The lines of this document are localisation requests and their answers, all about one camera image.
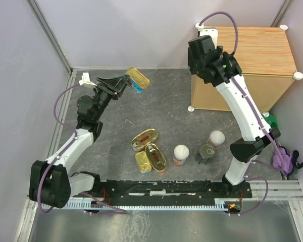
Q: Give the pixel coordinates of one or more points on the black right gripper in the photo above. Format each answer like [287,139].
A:
[191,64]

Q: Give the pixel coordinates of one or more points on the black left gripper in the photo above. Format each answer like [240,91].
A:
[118,84]

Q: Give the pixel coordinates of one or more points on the blue rectangular luncheon meat tin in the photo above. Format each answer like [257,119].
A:
[137,81]

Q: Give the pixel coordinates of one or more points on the oval red fish tin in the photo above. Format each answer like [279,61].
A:
[148,136]

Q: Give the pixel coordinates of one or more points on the wooden cube cabinet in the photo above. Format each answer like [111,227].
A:
[266,60]

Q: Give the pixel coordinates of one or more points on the dark blue round can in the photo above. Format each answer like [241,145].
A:
[205,152]

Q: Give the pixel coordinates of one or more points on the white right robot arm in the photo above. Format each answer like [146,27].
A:
[221,69]

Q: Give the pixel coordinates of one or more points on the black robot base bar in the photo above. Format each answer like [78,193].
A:
[156,193]

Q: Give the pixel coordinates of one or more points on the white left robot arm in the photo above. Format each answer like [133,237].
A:
[50,183]

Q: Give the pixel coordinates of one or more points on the gold oval fish tin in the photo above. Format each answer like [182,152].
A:
[156,158]

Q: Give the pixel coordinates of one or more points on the gold rectangular meat tin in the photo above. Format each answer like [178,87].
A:
[143,162]

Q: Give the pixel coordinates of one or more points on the green cloth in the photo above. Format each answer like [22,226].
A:
[270,119]

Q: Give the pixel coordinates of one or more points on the purple cloth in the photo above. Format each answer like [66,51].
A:
[289,163]

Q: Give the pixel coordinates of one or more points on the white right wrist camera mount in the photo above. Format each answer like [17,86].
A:
[212,32]

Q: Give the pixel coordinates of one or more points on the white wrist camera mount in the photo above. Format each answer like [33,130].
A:
[212,32]
[85,81]

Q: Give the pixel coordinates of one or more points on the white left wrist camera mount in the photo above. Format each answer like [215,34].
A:
[85,81]

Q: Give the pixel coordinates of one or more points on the grey slotted cable duct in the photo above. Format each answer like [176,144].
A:
[87,204]

